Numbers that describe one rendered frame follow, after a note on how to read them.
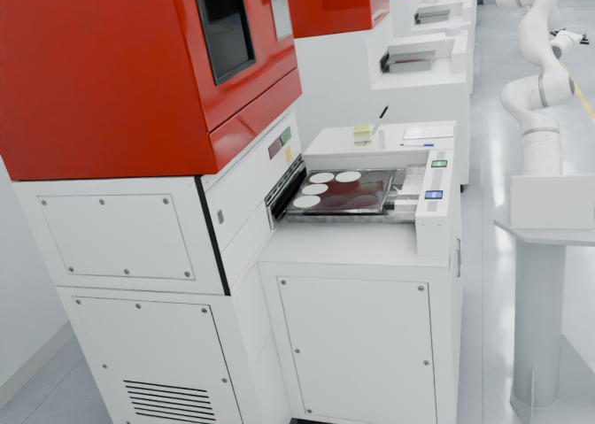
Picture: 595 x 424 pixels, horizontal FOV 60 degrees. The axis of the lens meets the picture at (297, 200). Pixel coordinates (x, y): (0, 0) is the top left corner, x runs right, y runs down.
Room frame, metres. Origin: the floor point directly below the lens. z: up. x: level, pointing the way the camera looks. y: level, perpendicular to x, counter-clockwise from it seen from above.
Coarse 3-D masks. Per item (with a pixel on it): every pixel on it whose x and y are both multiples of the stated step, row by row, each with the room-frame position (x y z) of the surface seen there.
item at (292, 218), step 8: (288, 216) 1.77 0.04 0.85; (296, 216) 1.76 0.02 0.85; (304, 216) 1.75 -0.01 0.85; (312, 216) 1.73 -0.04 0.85; (320, 216) 1.72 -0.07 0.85; (328, 216) 1.71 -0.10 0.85; (336, 216) 1.70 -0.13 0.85; (344, 216) 1.69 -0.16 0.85; (352, 216) 1.68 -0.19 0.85; (360, 216) 1.67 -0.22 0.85; (368, 216) 1.66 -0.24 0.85; (376, 216) 1.64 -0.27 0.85; (384, 216) 1.63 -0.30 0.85; (392, 216) 1.62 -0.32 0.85
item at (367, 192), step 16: (368, 176) 1.89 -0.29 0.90; (384, 176) 1.86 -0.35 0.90; (336, 192) 1.79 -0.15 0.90; (352, 192) 1.77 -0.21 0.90; (368, 192) 1.74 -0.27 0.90; (384, 192) 1.72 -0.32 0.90; (288, 208) 1.73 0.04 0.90; (304, 208) 1.70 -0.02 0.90; (320, 208) 1.68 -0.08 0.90; (336, 208) 1.66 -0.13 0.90; (352, 208) 1.63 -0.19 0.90; (368, 208) 1.61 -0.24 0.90
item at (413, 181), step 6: (408, 174) 1.88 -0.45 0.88; (414, 174) 1.87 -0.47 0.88; (420, 174) 1.86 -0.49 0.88; (408, 180) 1.83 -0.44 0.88; (414, 180) 1.82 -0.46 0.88; (420, 180) 1.81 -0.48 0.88; (408, 186) 1.78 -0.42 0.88; (414, 186) 1.77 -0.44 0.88; (420, 186) 1.76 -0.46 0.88; (396, 216) 1.58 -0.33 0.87; (402, 216) 1.58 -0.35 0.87; (408, 216) 1.57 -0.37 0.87
